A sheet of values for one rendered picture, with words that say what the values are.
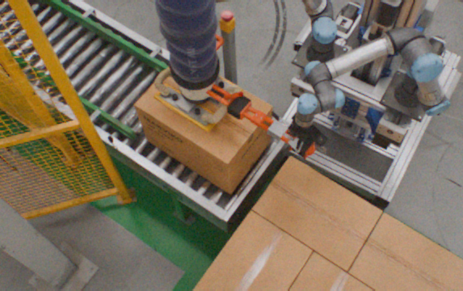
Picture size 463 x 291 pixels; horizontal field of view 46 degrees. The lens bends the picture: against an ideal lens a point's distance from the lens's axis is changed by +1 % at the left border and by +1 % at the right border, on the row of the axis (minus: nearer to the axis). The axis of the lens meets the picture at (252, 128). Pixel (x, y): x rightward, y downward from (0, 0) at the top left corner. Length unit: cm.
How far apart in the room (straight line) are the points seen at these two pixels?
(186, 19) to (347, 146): 178
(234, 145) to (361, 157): 112
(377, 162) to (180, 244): 135
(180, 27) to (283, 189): 127
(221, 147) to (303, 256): 72
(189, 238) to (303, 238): 88
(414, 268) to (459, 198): 96
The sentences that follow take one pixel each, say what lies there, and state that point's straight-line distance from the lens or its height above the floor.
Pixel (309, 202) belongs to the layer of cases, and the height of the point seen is 54.
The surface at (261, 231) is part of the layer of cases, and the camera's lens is 292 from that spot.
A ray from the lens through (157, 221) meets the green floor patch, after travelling 356.
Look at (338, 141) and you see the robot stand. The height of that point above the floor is 21.
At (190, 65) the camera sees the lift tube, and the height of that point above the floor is 146.
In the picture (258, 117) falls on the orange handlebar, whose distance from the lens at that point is 244.
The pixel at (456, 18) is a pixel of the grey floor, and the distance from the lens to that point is 464.
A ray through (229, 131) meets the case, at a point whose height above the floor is 95.
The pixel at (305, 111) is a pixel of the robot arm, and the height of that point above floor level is 152.
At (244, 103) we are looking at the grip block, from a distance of 248.
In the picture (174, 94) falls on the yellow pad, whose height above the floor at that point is 110.
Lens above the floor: 332
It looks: 61 degrees down
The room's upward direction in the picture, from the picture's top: straight up
